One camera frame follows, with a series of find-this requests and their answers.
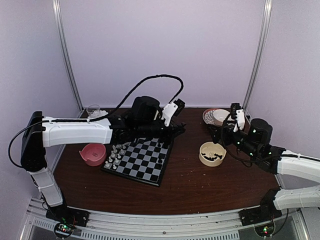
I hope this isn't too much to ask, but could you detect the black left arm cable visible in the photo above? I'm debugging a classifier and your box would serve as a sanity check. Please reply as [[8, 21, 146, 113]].
[[8, 74, 185, 168]]

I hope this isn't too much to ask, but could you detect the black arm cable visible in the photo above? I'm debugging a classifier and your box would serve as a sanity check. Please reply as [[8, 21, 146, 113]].
[[219, 113, 283, 168], [8, 74, 185, 168]]

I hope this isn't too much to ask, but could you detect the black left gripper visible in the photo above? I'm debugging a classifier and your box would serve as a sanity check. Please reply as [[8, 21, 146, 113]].
[[137, 114, 186, 146]]

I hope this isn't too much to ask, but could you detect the aluminium frame post left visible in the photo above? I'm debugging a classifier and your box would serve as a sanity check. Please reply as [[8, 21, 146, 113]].
[[52, 0, 84, 112]]

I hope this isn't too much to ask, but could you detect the clear glass cup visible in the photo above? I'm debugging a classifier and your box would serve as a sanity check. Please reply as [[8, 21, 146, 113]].
[[86, 104, 101, 119]]

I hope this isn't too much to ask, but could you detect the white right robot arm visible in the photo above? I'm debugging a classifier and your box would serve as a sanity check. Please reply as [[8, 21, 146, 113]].
[[208, 118, 320, 221]]

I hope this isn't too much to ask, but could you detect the cream bowl of black pieces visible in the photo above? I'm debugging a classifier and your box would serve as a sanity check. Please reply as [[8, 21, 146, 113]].
[[198, 141, 227, 167]]

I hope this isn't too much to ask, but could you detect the aluminium frame post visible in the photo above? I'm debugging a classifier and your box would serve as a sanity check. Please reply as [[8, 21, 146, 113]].
[[52, 0, 84, 112], [242, 0, 273, 112]]

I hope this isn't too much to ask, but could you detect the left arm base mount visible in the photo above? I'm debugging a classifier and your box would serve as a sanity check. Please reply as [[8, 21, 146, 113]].
[[45, 207, 90, 239]]

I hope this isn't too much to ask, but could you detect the white ceramic cup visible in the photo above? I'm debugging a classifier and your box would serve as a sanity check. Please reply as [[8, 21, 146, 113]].
[[212, 109, 230, 125]]

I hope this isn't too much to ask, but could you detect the black and white chessboard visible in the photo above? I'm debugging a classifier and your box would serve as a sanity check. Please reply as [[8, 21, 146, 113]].
[[101, 138, 174, 187]]

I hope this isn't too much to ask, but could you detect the pink bowl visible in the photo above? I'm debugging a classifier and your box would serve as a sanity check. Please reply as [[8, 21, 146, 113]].
[[79, 143, 107, 167]]

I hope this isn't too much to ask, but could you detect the floral patterned saucer plate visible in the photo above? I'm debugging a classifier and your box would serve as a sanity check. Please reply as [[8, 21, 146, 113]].
[[202, 108, 223, 127]]

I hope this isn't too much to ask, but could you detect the aluminium frame post right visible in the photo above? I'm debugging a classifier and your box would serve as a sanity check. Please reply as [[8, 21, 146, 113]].
[[242, 0, 273, 112]]

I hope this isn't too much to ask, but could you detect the aluminium front rail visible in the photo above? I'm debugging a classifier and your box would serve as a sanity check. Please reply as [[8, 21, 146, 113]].
[[17, 197, 312, 240]]

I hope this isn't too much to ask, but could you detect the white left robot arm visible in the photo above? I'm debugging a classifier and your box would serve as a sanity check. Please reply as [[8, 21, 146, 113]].
[[20, 96, 185, 222]]

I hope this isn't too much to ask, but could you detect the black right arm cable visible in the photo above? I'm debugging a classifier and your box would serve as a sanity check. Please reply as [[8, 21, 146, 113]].
[[219, 113, 283, 168]]

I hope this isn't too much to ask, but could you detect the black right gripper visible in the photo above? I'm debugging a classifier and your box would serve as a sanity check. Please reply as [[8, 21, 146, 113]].
[[206, 120, 259, 160]]

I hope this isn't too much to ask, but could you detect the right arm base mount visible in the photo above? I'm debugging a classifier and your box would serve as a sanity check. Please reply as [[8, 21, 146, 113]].
[[238, 205, 282, 238]]

